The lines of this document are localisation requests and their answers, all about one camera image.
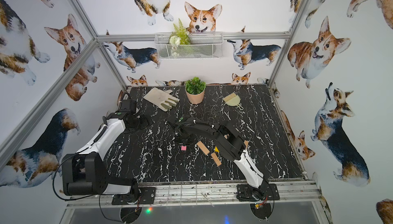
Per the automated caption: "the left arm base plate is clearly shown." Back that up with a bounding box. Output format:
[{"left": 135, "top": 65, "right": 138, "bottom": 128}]
[{"left": 112, "top": 187, "right": 157, "bottom": 206}]

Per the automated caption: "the fern with white flower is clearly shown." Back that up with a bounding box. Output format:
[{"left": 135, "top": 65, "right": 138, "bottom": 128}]
[{"left": 169, "top": 19, "right": 192, "bottom": 58}]

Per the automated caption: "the green dustpan brush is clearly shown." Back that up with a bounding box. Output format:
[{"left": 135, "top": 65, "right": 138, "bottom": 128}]
[{"left": 223, "top": 93, "right": 244, "bottom": 110}]

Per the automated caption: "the white wire basket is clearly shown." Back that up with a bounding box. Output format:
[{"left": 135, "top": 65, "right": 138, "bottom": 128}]
[{"left": 155, "top": 33, "right": 224, "bottom": 60}]

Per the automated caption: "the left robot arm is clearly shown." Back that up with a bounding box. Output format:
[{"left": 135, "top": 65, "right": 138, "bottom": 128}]
[{"left": 60, "top": 93, "right": 152, "bottom": 203}]

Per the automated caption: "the beige work glove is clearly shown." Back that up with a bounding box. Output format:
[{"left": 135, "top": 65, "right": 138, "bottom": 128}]
[{"left": 143, "top": 87, "right": 180, "bottom": 111}]

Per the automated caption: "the wooden block bottom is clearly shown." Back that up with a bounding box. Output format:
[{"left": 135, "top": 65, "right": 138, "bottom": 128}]
[{"left": 210, "top": 152, "right": 222, "bottom": 167}]

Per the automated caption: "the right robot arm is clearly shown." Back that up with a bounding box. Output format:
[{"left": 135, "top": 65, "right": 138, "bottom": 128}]
[{"left": 165, "top": 115, "right": 270, "bottom": 201}]

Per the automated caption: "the potted green plant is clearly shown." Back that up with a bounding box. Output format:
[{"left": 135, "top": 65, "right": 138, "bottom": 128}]
[{"left": 185, "top": 77, "right": 206, "bottom": 104}]

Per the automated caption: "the aluminium front rail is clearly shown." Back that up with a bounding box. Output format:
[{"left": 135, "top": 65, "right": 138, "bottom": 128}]
[{"left": 66, "top": 181, "right": 322, "bottom": 209}]

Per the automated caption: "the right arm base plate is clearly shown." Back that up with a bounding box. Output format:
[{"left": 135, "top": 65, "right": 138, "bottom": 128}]
[{"left": 236, "top": 184, "right": 280, "bottom": 202}]

